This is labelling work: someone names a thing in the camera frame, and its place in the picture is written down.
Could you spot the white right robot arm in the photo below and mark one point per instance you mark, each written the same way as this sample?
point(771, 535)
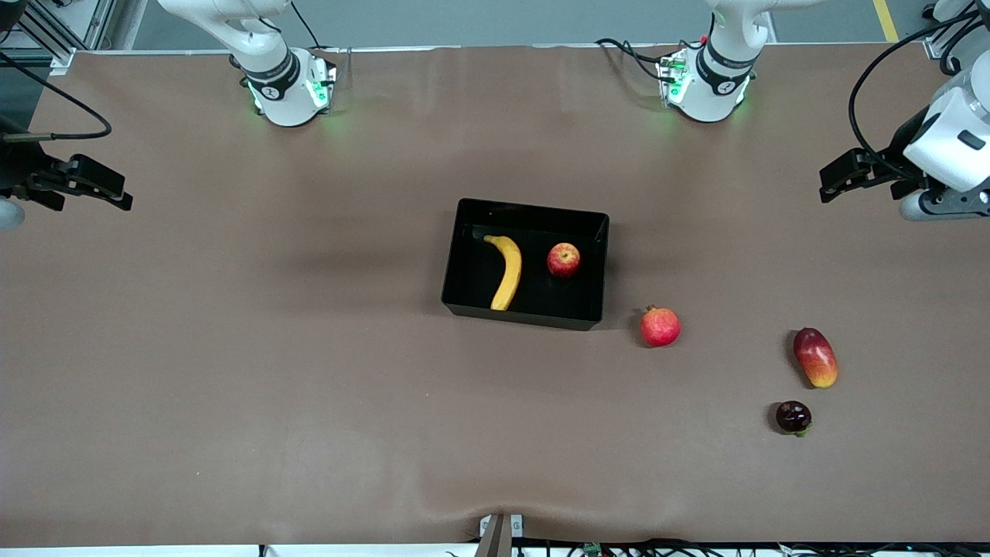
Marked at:
point(288, 108)

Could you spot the black rectangular plastic box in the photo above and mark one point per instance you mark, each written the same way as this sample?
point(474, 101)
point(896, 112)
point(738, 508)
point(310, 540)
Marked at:
point(534, 298)

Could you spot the dark purple mangosteen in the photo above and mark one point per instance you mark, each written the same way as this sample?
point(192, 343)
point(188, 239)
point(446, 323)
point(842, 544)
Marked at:
point(793, 416)

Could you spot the red yellow apple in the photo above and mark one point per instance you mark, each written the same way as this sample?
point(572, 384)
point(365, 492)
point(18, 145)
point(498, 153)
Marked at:
point(564, 261)

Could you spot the yellow banana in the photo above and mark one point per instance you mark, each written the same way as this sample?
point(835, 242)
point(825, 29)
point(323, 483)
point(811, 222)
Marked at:
point(510, 271)

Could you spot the brown table cover sheet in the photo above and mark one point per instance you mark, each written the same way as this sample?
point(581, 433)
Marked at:
point(309, 387)

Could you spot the aluminium profile frame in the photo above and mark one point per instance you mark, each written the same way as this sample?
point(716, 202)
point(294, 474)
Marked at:
point(73, 31)

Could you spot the red pomegranate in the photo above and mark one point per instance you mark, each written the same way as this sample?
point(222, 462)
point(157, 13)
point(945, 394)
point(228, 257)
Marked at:
point(660, 327)

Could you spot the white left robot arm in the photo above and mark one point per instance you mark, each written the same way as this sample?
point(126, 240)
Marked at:
point(702, 108)

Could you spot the red yellow mango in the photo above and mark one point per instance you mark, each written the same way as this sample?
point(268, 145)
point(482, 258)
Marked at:
point(815, 357)

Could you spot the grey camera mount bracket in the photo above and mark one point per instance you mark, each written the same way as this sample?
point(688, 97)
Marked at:
point(500, 534)

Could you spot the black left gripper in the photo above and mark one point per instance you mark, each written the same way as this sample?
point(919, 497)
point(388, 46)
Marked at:
point(899, 154)

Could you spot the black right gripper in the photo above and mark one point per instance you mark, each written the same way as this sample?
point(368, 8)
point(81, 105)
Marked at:
point(17, 172)

